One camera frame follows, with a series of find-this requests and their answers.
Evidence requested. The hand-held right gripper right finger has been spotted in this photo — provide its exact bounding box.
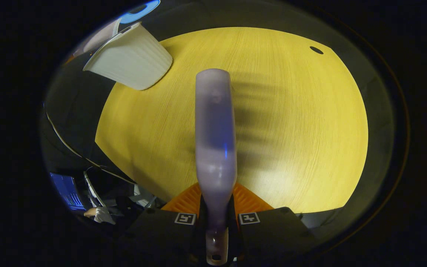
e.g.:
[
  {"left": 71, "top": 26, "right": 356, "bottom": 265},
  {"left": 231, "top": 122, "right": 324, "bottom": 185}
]
[{"left": 231, "top": 182, "right": 315, "bottom": 261}]

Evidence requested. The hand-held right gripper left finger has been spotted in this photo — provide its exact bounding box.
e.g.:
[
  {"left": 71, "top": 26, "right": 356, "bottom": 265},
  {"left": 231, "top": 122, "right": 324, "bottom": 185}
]
[{"left": 128, "top": 182, "right": 203, "bottom": 261}]

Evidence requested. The white ribbed garbage bin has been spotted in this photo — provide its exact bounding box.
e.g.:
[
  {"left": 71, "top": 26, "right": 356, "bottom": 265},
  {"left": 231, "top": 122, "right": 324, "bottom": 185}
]
[{"left": 83, "top": 22, "right": 173, "bottom": 91}]

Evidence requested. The small mauve broom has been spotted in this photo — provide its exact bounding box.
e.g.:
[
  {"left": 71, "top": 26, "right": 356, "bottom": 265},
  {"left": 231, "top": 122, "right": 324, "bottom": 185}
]
[{"left": 195, "top": 68, "right": 238, "bottom": 266}]

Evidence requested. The blue computer monitor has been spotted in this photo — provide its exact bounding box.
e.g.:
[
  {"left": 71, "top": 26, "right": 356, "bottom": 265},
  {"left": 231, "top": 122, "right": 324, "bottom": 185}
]
[{"left": 50, "top": 172, "right": 85, "bottom": 211}]

